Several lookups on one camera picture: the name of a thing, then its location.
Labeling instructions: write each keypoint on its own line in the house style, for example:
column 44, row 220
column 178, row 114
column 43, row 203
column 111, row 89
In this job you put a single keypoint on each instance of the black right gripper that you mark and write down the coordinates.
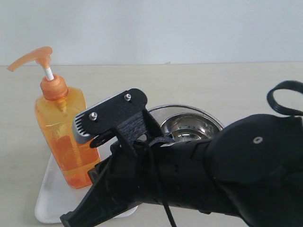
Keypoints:
column 121, row 182

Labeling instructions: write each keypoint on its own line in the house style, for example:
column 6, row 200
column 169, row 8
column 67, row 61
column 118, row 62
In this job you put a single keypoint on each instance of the small stainless steel bowl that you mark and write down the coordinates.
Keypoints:
column 190, row 126

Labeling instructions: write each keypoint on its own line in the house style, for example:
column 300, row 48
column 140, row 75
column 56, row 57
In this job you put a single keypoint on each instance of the orange pump soap bottle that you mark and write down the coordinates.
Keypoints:
column 55, row 110

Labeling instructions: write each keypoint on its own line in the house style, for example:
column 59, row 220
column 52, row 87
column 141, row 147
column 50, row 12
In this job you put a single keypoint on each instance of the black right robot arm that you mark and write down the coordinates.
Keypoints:
column 252, row 169

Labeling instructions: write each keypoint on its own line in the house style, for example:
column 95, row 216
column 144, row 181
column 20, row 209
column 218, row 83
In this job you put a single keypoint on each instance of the white rectangular plastic tray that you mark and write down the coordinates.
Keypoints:
column 56, row 197

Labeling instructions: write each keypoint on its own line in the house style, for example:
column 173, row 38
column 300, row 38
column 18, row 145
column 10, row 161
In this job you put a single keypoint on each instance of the steel mesh colander basket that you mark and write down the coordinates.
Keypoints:
column 163, row 112

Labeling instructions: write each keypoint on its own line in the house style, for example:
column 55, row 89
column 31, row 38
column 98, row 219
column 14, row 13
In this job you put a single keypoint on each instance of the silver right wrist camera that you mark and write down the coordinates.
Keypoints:
column 108, row 114

